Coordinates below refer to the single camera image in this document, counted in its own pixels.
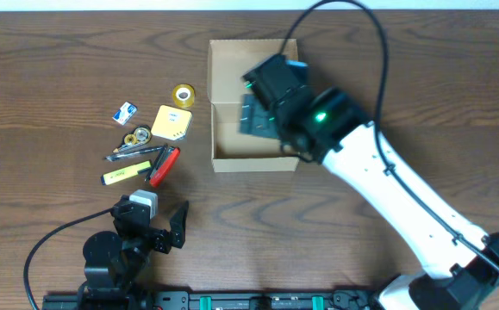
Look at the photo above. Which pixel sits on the correction tape dispenser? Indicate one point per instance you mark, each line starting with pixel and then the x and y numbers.
pixel 140 136

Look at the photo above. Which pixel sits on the small blue white box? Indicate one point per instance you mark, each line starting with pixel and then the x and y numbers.
pixel 125 113

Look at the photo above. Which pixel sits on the yellow sticky note pad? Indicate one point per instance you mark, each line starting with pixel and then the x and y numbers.
pixel 171 123

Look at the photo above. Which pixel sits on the black pen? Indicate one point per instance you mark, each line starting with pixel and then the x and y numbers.
pixel 132 154

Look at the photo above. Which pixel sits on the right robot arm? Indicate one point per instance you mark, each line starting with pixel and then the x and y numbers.
pixel 459 260

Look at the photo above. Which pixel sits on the black mounting rail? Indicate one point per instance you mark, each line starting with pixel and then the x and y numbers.
pixel 182 300

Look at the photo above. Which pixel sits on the dark pencil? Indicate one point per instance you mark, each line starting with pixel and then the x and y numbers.
pixel 124 148

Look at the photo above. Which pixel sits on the brown cardboard box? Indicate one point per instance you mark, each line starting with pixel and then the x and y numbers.
pixel 232 151

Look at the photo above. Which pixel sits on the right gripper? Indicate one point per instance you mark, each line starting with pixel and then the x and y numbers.
pixel 259 114

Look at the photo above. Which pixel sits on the yellow tape roll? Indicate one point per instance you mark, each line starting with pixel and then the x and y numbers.
pixel 183 95

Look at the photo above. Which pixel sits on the yellow highlighter marker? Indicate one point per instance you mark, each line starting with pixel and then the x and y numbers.
pixel 125 173

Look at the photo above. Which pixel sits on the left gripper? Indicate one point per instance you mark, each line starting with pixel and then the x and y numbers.
pixel 160 240

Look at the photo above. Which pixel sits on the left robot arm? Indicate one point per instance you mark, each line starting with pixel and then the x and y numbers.
pixel 114 260

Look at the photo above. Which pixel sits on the red black stapler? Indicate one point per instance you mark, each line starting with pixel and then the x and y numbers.
pixel 167 157

